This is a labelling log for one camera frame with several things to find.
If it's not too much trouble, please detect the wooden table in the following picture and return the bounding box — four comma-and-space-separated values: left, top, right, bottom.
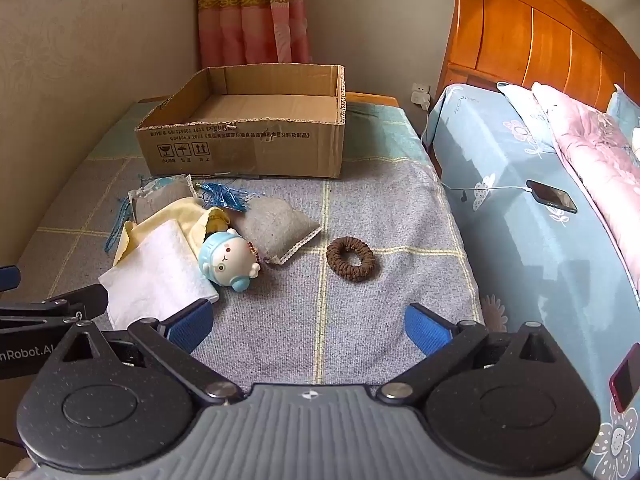
137, 91, 401, 109

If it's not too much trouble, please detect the small grey lace-edged pouch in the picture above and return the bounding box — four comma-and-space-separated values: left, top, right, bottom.
128, 180, 198, 223

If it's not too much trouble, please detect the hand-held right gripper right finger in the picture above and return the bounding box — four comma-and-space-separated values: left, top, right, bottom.
377, 303, 558, 406

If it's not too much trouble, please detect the large grey fabric pouch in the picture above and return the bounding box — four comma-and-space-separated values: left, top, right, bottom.
231, 195, 323, 266

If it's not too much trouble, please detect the blue patterned sachet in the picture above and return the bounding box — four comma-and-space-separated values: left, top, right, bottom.
104, 174, 195, 255

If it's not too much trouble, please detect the pink striped curtain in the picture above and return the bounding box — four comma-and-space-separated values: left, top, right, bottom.
196, 0, 313, 68

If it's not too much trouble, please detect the red smartphone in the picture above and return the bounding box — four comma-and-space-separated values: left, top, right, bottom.
609, 342, 640, 413

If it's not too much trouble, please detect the blue floral bed sheet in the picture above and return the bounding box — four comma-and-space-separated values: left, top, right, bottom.
422, 82, 640, 480

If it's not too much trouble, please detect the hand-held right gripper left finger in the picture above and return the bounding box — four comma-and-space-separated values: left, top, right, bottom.
50, 299, 246, 406

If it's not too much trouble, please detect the white charging cable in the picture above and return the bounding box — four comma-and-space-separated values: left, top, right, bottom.
420, 105, 533, 196

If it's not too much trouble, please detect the light blue floral pillow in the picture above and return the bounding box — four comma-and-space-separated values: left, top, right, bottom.
496, 81, 557, 155

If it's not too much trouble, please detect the brown hair scrunchie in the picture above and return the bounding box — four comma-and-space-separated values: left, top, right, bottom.
326, 236, 376, 283

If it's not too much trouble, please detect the brown cardboard box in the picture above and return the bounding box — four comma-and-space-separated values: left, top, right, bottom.
134, 64, 347, 180

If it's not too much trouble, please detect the wooden headboard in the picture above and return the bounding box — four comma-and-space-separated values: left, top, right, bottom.
436, 0, 640, 111

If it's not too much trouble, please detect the pale yellow cloth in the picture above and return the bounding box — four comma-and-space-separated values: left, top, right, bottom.
112, 196, 231, 266

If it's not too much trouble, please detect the black smartphone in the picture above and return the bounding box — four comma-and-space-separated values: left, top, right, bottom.
526, 179, 578, 214

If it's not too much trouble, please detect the blue round toy figure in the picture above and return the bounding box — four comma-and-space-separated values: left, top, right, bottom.
197, 228, 263, 292

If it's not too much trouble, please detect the blue tassel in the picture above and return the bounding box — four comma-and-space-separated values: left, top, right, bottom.
195, 181, 251, 213

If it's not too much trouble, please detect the white cloth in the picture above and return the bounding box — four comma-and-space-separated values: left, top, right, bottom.
98, 218, 221, 331

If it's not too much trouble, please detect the pink floral quilt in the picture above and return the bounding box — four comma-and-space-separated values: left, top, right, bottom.
531, 81, 640, 306

